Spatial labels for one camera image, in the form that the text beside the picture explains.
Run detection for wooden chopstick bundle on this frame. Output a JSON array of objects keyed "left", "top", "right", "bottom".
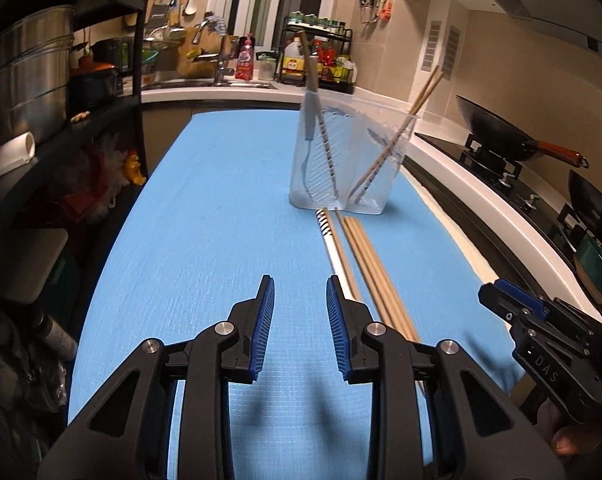
[
  {"left": 341, "top": 216, "right": 414, "bottom": 340},
  {"left": 354, "top": 219, "right": 423, "bottom": 344},
  {"left": 347, "top": 217, "right": 420, "bottom": 342},
  {"left": 335, "top": 210, "right": 407, "bottom": 337}
]

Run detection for black condiment rack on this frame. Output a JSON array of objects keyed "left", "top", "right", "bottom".
[{"left": 276, "top": 11, "right": 357, "bottom": 94}]

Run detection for white paper roll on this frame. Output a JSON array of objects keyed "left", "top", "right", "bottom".
[{"left": 0, "top": 131, "right": 36, "bottom": 177}]

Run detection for stainless steel sink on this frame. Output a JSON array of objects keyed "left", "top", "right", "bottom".
[{"left": 144, "top": 78, "right": 276, "bottom": 90}]

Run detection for clear plastic utensil holder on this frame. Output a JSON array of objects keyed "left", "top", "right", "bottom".
[{"left": 289, "top": 93, "right": 417, "bottom": 214}]

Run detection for hanging kitchen tools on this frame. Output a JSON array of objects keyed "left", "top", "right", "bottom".
[{"left": 359, "top": 0, "right": 393, "bottom": 26}]

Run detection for pink dish soap bottle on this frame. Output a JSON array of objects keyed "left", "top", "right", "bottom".
[{"left": 235, "top": 35, "right": 254, "bottom": 81}]

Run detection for wooden chopstick in holder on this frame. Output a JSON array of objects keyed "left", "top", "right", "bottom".
[{"left": 353, "top": 70, "right": 448, "bottom": 201}]

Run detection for white cloth under mat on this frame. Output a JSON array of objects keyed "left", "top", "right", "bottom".
[{"left": 400, "top": 167, "right": 498, "bottom": 284}]

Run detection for yellow label oil jug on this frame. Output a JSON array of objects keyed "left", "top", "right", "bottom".
[{"left": 281, "top": 36, "right": 305, "bottom": 81}]

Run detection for stainless steel stock pot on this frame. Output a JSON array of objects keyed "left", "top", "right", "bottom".
[{"left": 0, "top": 6, "right": 76, "bottom": 144}]

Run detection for chrome sink faucet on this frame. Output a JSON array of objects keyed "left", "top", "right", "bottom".
[{"left": 191, "top": 14, "right": 234, "bottom": 87}]

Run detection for white handled metal fork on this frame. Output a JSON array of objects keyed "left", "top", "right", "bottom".
[{"left": 297, "top": 55, "right": 324, "bottom": 206}]

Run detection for person right hand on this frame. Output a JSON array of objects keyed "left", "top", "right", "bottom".
[{"left": 535, "top": 400, "right": 602, "bottom": 457}]

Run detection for black kitchen shelf rack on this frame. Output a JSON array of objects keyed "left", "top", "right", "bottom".
[{"left": 0, "top": 0, "right": 197, "bottom": 241}]

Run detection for striped tip wooden chopstick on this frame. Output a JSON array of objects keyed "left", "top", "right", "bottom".
[{"left": 315, "top": 208, "right": 362, "bottom": 301}]

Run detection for black wok wooden handle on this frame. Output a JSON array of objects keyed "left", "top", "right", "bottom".
[{"left": 456, "top": 96, "right": 589, "bottom": 168}]

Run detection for blue table mat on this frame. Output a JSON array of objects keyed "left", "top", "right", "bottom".
[{"left": 69, "top": 110, "right": 523, "bottom": 479}]

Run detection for black gas stove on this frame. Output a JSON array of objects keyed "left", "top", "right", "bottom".
[{"left": 408, "top": 133, "right": 602, "bottom": 323}]

